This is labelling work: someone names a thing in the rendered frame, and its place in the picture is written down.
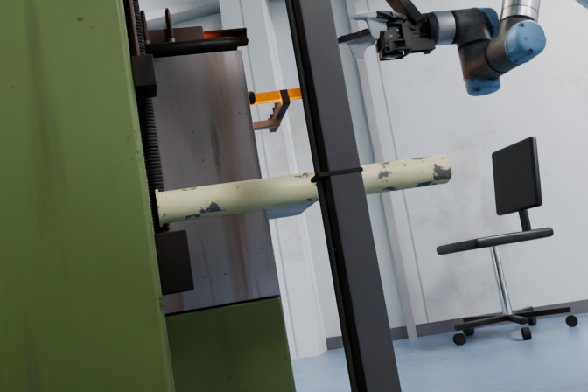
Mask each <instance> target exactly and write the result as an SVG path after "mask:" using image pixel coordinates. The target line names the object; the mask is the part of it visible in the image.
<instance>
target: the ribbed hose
mask: <svg viewBox="0 0 588 392"><path fill-rule="evenodd" d="M123 3H124V9H125V17H126V18H125V19H126V23H127V24H126V25H127V29H128V30H127V32H128V39H129V48H130V49H129V50H130V54H131V55H130V57H131V56H135V54H134V48H133V41H132V35H131V29H130V16H129V10H128V4H127V0H123ZM133 6H134V12H135V19H136V31H137V37H138V44H139V50H140V55H146V51H145V44H144V35H143V34H144V33H143V27H142V22H141V21H142V19H141V16H140V15H141V13H140V10H139V9H140V7H139V1H138V0H133ZM151 98H152V97H151ZM151 98H145V99H137V101H136V103H138V104H137V106H138V108H137V109H138V113H139V115H138V116H140V117H139V120H140V121H139V122H140V126H141V128H140V130H141V133H142V134H141V136H142V139H143V141H142V143H143V150H144V151H143V153H145V154H143V155H144V156H145V158H144V159H145V161H144V162H145V163H146V165H145V166H146V168H145V170H147V171H146V173H148V174H147V175H146V176H147V177H148V178H147V179H148V180H149V181H148V182H147V183H148V187H149V188H148V190H150V191H149V193H150V195H149V196H150V200H151V202H150V203H151V206H150V207H152V209H151V211H152V214H153V215H152V218H154V219H153V221H154V222H153V224H154V225H155V226H154V228H155V229H154V231H155V232H156V233H155V234H154V236H155V243H156V250H157V262H158V269H159V275H160V282H161V289H162V295H163V296H164V295H170V294H175V293H180V292H186V291H193V290H194V282H193V270H192V264H191V257H190V251H189V245H188V239H187V232H186V230H185V229H181V230H175V231H169V229H170V228H169V226H170V224H168V223H165V224H163V226H162V227H160V225H159V218H158V206H157V200H156V193H155V190H157V189H158V192H164V191H165V190H164V188H165V187H164V186H163V184H164V183H163V181H164V180H163V179H162V178H163V176H161V175H162V174H163V173H162V172H161V171H162V169H160V168H161V167H162V166H161V163H160V161H161V159H159V158H160V156H159V154H160V153H159V149H158V147H159V146H158V140H157V137H158V136H156V134H157V132H156V131H157V130H156V125H155V124H156V123H155V119H154V118H155V116H154V112H153V111H154V109H153V106H152V105H153V103H152V99H151Z"/></svg>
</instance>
